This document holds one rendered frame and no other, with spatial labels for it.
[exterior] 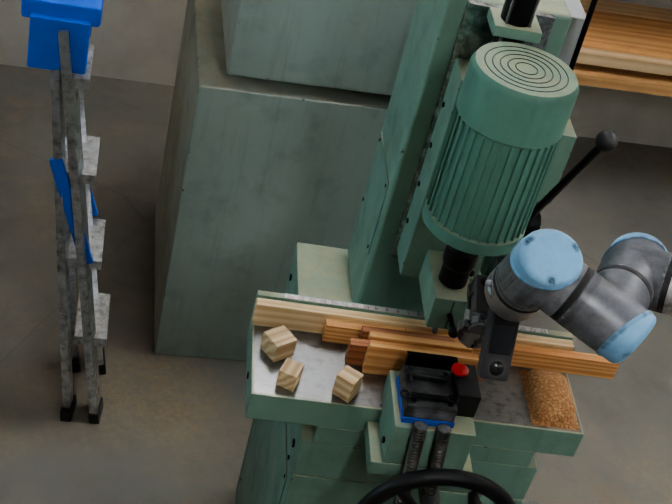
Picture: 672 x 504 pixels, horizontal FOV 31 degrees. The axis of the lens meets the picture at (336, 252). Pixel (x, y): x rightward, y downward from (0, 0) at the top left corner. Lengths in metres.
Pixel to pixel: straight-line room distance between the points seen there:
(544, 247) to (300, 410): 0.61
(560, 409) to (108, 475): 1.32
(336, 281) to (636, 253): 0.85
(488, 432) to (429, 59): 0.66
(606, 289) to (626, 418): 2.02
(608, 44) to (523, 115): 2.40
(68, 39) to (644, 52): 2.31
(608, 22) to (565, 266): 2.77
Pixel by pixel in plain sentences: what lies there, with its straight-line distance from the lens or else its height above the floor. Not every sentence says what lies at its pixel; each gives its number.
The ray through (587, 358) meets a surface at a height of 0.94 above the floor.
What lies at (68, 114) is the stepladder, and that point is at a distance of 2.64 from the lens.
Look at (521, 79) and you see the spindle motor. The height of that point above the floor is 1.51.
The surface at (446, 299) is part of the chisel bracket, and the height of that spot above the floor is 1.07.
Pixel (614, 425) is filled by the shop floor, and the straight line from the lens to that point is 3.67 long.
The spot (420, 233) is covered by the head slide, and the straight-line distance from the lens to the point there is 2.18.
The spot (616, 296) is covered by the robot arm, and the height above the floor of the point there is 1.38.
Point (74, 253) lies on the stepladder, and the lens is 2.91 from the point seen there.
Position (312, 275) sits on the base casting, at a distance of 2.50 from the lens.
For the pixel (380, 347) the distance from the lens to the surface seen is 2.12.
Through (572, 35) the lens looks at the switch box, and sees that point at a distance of 2.22.
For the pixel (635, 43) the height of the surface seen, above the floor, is 0.63.
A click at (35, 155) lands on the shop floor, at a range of 4.11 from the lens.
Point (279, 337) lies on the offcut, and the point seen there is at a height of 0.94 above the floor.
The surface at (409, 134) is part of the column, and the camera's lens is 2.17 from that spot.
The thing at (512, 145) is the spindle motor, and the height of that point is 1.42.
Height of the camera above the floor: 2.34
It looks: 37 degrees down
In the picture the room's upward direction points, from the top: 15 degrees clockwise
